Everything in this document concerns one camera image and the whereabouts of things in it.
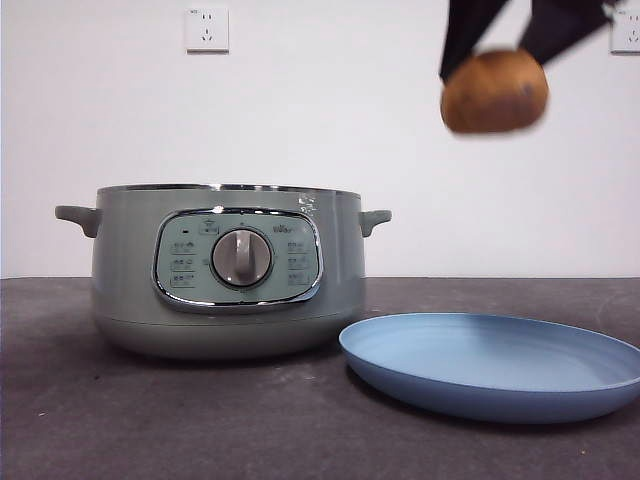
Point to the blue round plate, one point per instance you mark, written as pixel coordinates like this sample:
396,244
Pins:
475,360

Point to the white wall socket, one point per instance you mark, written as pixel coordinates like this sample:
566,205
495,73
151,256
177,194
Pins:
207,30
630,35

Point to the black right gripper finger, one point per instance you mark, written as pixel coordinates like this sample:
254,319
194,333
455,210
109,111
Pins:
462,35
565,25

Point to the pale green electric steamer pot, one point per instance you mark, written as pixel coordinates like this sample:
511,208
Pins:
125,260

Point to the brown potato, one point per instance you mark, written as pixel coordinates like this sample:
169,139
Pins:
495,92

